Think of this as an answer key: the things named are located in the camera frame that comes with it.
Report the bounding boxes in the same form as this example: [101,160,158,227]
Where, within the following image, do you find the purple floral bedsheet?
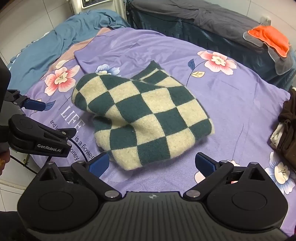
[24,27,293,237]

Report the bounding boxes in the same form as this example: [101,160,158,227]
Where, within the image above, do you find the white spotted cloth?
[270,123,284,149]

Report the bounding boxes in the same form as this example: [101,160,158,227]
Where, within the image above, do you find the white appliance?
[69,0,126,14]

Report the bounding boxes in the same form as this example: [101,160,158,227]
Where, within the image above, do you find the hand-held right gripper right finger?
[183,152,267,201]

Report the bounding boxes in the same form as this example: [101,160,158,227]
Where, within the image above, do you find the black cable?
[9,156,38,175]

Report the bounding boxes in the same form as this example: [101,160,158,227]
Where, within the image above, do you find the blue duvet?
[7,9,131,90]

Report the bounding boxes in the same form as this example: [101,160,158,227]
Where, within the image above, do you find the brown folded clothes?
[269,87,296,169]

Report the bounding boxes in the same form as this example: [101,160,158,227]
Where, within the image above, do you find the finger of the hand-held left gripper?
[43,126,77,143]
[6,89,47,112]

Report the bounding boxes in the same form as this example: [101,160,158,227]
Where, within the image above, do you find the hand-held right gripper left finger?
[36,152,122,201]

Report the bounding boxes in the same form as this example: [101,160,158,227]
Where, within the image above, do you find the green and cream checkered sweater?
[72,60,215,171]

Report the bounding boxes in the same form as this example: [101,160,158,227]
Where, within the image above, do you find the dark grey cloth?
[132,0,266,35]

